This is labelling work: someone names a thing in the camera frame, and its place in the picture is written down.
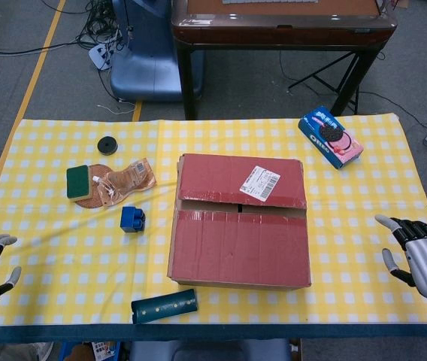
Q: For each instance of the blue padded seat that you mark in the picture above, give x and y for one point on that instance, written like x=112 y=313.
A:
x=209 y=351

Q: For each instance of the dark teal flower-dotted holder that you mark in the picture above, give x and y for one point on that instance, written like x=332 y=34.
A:
x=164 y=306

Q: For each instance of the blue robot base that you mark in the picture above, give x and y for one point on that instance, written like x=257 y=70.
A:
x=146 y=71

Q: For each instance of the blue Oreo cookie box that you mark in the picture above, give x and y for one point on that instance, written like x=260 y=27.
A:
x=330 y=139

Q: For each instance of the brown mahjong table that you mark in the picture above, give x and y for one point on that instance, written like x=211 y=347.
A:
x=273 y=32

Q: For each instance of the red taped cardboard box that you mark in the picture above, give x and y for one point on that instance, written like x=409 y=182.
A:
x=236 y=244

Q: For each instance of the yellow white checkered tablecloth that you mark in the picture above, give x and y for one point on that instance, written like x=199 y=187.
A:
x=349 y=286

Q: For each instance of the brown woven round coaster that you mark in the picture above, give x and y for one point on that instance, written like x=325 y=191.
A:
x=99 y=171

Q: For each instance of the black round disc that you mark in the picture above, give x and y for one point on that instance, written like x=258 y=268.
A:
x=107 y=146

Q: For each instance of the white power strip with plugs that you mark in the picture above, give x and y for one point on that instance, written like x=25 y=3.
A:
x=99 y=56

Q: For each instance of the blue toy building brick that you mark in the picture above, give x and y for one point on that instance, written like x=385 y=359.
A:
x=129 y=220

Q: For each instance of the clear plastic spout pouch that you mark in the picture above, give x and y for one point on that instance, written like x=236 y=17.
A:
x=131 y=180

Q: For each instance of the green yellow sponge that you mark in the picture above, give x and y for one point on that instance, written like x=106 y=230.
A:
x=78 y=182

